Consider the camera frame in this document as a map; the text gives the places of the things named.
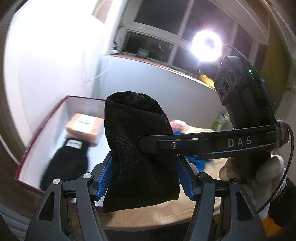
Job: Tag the ring light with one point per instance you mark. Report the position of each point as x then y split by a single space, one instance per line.
206 46

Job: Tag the striped bed sheet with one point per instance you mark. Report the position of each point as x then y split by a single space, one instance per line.
147 218

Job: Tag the blue towel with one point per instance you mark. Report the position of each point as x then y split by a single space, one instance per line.
199 164

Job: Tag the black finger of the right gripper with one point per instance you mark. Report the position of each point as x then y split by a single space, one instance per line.
183 143

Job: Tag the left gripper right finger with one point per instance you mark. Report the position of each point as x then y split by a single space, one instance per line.
223 210

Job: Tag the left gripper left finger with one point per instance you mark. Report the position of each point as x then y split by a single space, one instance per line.
52 219

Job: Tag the potted plant on sill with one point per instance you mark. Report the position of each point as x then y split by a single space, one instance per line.
143 50

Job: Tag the right white gloved hand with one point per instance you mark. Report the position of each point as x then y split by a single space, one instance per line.
260 185

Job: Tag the black knit item with label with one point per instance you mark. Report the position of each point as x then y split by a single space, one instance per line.
69 162

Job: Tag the pink plastic bag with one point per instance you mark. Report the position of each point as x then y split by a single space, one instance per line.
180 126

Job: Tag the yellow object on sill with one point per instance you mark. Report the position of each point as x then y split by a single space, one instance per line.
208 81

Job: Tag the black sock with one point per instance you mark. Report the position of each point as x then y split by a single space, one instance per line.
139 179

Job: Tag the red cardboard box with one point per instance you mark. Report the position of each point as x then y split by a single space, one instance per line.
50 136

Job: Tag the orange tissue pack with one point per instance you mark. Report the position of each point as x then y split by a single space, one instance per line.
85 127

